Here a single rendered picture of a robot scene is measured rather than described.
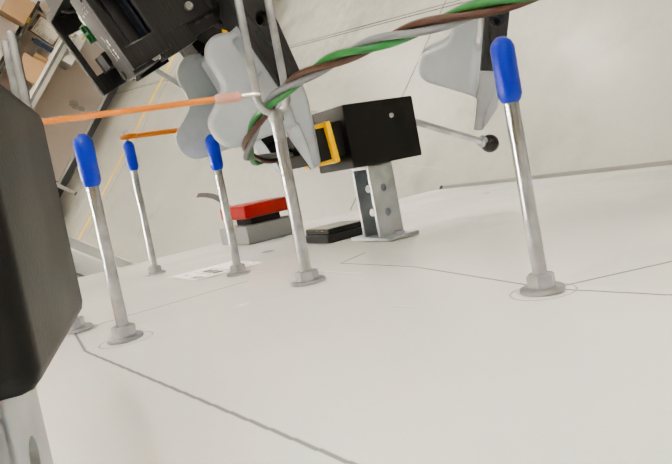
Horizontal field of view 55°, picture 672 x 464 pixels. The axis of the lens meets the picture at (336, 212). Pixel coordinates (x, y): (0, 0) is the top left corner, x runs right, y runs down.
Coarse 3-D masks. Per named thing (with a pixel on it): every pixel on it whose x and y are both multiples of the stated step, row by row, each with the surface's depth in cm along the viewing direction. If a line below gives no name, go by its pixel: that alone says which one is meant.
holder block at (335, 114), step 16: (320, 112) 42; (336, 112) 41; (352, 112) 40; (368, 112) 41; (384, 112) 42; (400, 112) 42; (352, 128) 40; (368, 128) 41; (384, 128) 42; (400, 128) 42; (416, 128) 43; (352, 144) 40; (368, 144) 41; (384, 144) 42; (400, 144) 42; (416, 144) 43; (352, 160) 40; (368, 160) 41; (384, 160) 42
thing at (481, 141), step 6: (390, 114) 42; (420, 120) 46; (420, 126) 46; (426, 126) 46; (432, 126) 46; (438, 126) 47; (444, 132) 47; (450, 132) 47; (456, 132) 47; (462, 132) 48; (462, 138) 48; (468, 138) 48; (474, 138) 48; (480, 138) 49; (486, 138) 49; (480, 144) 49
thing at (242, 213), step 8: (264, 200) 59; (272, 200) 58; (280, 200) 58; (232, 208) 58; (240, 208) 57; (248, 208) 56; (256, 208) 57; (264, 208) 57; (272, 208) 58; (280, 208) 58; (232, 216) 58; (240, 216) 57; (248, 216) 56; (256, 216) 57; (264, 216) 58; (272, 216) 59; (240, 224) 59; (248, 224) 58
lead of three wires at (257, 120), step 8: (272, 104) 31; (256, 112) 32; (256, 120) 33; (264, 120) 32; (248, 128) 33; (256, 128) 33; (248, 136) 33; (256, 136) 34; (248, 144) 34; (248, 152) 35; (248, 160) 37; (256, 160) 38; (264, 160) 38; (272, 160) 39
